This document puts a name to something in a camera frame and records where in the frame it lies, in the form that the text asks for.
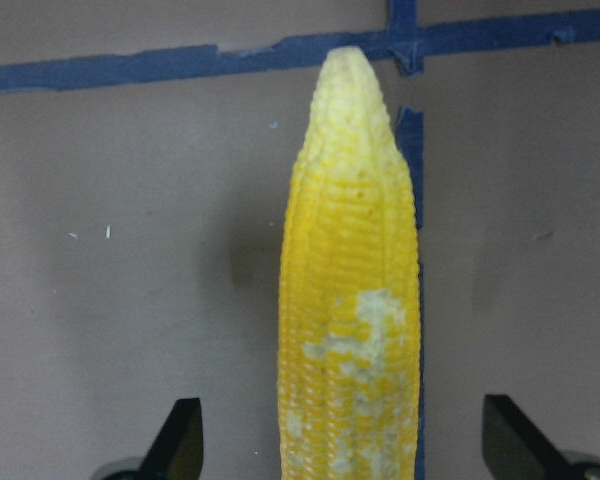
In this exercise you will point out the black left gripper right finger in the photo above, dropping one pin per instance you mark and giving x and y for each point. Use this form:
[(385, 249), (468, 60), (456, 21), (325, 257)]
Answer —
[(514, 448)]

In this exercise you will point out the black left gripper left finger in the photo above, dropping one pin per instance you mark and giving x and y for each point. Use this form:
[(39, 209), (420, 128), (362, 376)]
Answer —
[(177, 451)]

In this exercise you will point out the yellow corn cob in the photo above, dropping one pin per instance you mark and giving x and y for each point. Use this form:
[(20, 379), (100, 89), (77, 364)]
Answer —
[(348, 385)]

